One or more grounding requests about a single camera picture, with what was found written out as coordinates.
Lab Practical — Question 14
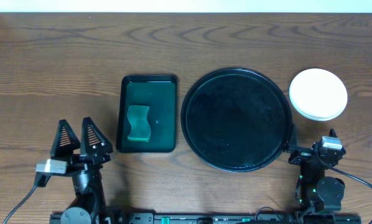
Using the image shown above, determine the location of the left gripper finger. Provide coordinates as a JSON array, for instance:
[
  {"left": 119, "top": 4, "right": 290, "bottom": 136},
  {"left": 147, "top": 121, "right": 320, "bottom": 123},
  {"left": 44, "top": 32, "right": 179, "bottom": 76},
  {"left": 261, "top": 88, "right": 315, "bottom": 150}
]
[
  {"left": 80, "top": 117, "right": 113, "bottom": 156},
  {"left": 50, "top": 119, "right": 80, "bottom": 157}
]

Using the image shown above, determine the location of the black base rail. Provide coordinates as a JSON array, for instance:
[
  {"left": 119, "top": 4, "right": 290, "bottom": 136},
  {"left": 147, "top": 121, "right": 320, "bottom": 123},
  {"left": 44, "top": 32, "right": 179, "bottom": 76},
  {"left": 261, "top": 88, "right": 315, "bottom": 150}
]
[{"left": 49, "top": 211, "right": 362, "bottom": 224}]

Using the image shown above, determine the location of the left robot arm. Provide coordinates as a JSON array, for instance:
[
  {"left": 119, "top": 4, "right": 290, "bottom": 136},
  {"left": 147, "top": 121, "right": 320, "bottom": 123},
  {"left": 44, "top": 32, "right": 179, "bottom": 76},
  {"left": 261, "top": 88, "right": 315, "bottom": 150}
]
[{"left": 50, "top": 117, "right": 113, "bottom": 224}]

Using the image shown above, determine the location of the black rectangular tray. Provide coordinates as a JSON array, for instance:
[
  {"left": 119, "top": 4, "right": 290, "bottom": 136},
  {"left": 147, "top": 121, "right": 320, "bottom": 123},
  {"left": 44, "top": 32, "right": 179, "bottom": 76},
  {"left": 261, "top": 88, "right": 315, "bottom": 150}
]
[{"left": 116, "top": 75, "right": 177, "bottom": 153}]

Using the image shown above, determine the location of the white plate with green stain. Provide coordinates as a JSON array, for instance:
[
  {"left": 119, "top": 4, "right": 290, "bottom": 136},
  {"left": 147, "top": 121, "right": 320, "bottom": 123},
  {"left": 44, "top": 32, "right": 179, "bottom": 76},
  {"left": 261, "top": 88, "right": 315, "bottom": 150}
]
[{"left": 289, "top": 68, "right": 348, "bottom": 112}]

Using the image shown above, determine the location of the black round tray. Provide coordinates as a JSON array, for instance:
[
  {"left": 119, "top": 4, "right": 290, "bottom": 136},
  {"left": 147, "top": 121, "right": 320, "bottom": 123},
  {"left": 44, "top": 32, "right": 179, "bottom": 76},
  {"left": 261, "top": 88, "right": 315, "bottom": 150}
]
[{"left": 180, "top": 68, "right": 294, "bottom": 172}]

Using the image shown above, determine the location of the mint plate front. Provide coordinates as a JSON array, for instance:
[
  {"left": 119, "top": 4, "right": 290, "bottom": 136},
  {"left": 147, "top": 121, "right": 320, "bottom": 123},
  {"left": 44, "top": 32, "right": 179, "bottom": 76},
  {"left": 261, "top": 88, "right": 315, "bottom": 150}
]
[{"left": 295, "top": 107, "right": 342, "bottom": 121}]

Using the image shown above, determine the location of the green sponge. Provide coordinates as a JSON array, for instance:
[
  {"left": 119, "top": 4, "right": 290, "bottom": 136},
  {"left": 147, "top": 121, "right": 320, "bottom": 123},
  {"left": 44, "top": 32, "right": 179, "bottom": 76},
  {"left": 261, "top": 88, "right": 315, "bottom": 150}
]
[{"left": 127, "top": 105, "right": 151, "bottom": 142}]

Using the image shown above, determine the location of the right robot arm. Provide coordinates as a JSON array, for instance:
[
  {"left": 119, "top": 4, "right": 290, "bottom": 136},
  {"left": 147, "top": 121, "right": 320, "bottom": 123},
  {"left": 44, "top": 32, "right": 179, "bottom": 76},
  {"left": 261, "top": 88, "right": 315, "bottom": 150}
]
[{"left": 284, "top": 128, "right": 346, "bottom": 223}]

